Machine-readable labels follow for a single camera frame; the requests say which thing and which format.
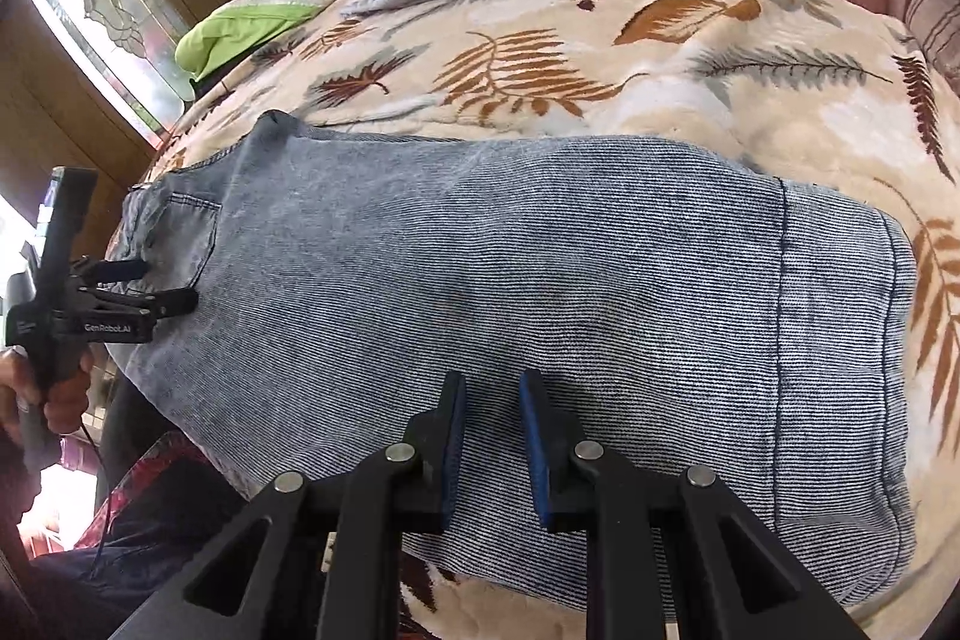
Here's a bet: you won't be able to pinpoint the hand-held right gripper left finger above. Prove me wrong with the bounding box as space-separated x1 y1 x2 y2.
112 372 470 640

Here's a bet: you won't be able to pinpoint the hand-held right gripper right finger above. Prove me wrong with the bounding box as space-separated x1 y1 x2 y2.
520 368 871 640

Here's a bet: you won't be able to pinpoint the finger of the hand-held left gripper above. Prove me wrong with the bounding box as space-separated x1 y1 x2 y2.
97 287 200 321
77 259 148 286

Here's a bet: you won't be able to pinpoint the blue denim pants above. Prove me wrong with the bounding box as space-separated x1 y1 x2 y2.
105 111 920 607

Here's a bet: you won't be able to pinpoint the person's left hand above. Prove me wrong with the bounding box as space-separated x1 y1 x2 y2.
0 350 94 444

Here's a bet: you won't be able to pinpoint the person's red patterned clothing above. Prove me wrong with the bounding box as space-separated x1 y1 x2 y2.
22 430 260 640

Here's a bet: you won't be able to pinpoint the wooden door with patterned glass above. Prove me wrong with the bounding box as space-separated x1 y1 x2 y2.
0 0 248 229

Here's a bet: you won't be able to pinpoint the beige leaf print blanket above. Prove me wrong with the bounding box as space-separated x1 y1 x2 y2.
105 0 960 640

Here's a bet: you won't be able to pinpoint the striped pillow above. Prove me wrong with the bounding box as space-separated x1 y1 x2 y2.
904 0 960 86

